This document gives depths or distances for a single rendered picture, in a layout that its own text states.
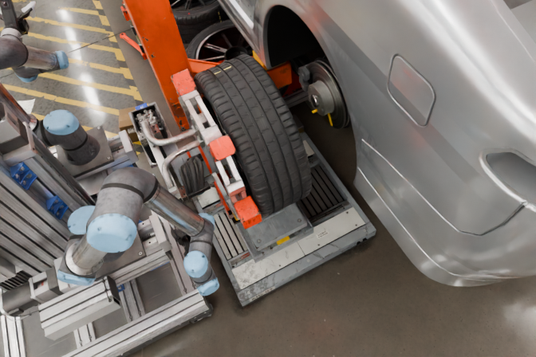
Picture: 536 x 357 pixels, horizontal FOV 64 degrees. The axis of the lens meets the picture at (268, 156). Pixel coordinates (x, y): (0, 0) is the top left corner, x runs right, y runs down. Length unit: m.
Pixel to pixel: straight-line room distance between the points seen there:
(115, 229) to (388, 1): 0.87
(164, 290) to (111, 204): 1.20
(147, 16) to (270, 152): 0.76
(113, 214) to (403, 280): 1.71
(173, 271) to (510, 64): 1.81
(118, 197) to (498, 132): 0.90
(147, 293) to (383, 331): 1.19
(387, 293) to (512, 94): 1.64
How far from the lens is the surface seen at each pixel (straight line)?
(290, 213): 2.33
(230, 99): 1.55
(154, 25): 1.90
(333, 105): 1.91
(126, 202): 1.18
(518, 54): 1.01
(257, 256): 2.31
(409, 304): 2.45
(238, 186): 1.57
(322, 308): 2.39
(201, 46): 2.83
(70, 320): 1.85
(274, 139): 1.53
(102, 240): 1.18
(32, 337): 2.53
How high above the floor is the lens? 2.31
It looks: 55 degrees down
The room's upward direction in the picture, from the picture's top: 9 degrees counter-clockwise
